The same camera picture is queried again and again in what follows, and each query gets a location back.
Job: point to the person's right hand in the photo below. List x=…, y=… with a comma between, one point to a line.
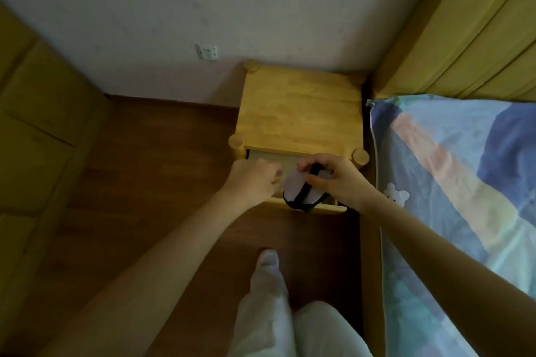
x=346, y=185

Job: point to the person's left hand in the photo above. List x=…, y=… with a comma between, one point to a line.
x=249, y=181

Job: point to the person's left fingers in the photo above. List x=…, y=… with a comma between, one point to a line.
x=275, y=173

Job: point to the person's right thumb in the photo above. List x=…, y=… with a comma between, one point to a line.
x=320, y=180

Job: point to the person's left forearm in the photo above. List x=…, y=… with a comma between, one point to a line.
x=159, y=273

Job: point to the person's right forearm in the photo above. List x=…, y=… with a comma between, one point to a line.
x=444, y=269

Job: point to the wooden nightstand drawer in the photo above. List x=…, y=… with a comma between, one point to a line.
x=289, y=204

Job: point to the wooden nightstand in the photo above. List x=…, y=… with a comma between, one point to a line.
x=299, y=112

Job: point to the white sock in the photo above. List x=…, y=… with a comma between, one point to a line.
x=268, y=259

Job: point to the pastel patterned quilt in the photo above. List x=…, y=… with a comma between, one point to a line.
x=456, y=185

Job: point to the white trousers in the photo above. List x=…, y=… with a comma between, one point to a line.
x=268, y=323

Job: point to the yellow wooden headboard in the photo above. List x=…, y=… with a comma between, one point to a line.
x=465, y=26

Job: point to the yellow wooden wardrobe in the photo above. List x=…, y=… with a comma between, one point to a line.
x=42, y=151

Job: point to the wooden bed frame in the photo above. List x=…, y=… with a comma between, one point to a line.
x=370, y=269

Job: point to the white wall socket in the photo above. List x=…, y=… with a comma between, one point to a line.
x=207, y=52

